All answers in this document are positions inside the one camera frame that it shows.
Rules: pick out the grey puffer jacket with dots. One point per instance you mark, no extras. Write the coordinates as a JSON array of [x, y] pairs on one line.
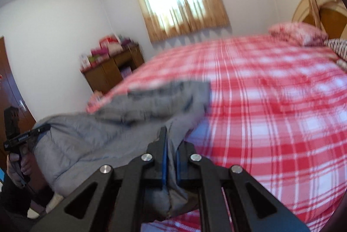
[[95, 134]]

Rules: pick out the person's left hand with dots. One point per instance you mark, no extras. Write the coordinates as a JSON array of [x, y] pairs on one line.
[[27, 165]]

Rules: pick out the red cardboard box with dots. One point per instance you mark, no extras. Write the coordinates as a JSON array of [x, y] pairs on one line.
[[108, 42]]

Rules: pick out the pile of clothes on desk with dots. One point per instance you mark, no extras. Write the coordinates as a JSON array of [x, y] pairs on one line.
[[116, 47]]

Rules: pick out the stacked pink purple boxes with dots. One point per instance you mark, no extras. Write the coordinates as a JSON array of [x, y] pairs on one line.
[[126, 73]]

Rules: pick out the black white striped pillow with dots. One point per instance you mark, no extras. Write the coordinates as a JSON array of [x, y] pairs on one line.
[[337, 49]]

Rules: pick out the pink floral pillow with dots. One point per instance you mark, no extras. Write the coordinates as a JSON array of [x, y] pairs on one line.
[[298, 32]]

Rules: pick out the brown wooden door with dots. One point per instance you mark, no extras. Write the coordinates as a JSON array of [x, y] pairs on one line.
[[10, 80]]

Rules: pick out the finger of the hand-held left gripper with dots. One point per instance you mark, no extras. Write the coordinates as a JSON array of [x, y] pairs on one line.
[[40, 129]]

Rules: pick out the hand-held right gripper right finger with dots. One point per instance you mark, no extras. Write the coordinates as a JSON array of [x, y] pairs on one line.
[[179, 169]]

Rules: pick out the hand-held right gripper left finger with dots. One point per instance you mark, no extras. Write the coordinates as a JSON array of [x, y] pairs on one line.
[[163, 169]]

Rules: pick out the wooden bed headboard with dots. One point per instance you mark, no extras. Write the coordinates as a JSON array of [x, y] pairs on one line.
[[330, 18]]

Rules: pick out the brown wooden desk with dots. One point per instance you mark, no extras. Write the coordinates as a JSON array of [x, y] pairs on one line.
[[108, 74]]

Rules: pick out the bed with red plaid sheet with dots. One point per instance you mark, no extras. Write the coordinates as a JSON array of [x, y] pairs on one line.
[[271, 126]]

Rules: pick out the white printed card box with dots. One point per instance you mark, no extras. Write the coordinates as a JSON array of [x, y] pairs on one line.
[[84, 62]]

